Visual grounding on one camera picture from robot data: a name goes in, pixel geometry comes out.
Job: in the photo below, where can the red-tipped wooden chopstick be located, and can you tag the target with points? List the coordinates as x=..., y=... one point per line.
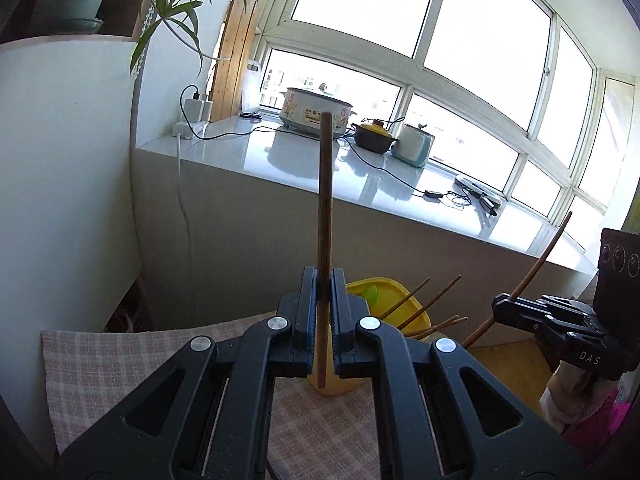
x=324, y=266

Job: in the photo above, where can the black tool on counter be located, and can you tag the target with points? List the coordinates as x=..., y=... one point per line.
x=491, y=203

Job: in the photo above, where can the white power strip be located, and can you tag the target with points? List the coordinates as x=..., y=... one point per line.
x=193, y=117

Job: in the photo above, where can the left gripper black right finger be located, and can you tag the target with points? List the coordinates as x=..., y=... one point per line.
x=439, y=414

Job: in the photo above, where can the yellow plastic utensil bin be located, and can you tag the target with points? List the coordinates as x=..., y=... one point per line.
x=389, y=292

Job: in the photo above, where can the pink plaid cloth mat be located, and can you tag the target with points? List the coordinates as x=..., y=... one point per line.
x=311, y=436

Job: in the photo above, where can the light wooden chopstick in bin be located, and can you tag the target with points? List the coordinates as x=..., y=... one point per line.
x=432, y=326

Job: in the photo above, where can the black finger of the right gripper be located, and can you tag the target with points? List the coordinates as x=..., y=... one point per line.
x=567, y=312
x=528, y=316

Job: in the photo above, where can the pink sleeve right forearm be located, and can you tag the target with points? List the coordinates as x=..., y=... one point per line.
x=604, y=423

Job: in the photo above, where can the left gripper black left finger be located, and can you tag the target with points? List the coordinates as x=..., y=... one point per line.
x=205, y=413

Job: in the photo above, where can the green plastic spoon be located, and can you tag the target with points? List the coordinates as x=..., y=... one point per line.
x=370, y=294

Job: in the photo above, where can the right hand white glove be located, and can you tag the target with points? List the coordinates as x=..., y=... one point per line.
x=572, y=395

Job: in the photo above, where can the dark brown chopstick in bin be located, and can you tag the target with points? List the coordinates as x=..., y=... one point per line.
x=422, y=310

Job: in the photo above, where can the wooden slat board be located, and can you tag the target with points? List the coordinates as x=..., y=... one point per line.
x=235, y=42

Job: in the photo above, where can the thin brown chopstick in bin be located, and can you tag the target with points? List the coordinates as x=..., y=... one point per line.
x=404, y=299

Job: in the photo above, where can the white floral slow cooker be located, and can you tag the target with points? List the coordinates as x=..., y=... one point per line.
x=302, y=110

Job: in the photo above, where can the white teal electric kettle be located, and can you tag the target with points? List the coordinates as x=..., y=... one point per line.
x=413, y=146

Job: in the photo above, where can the black pot yellow lid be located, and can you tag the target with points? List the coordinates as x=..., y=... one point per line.
x=373, y=137

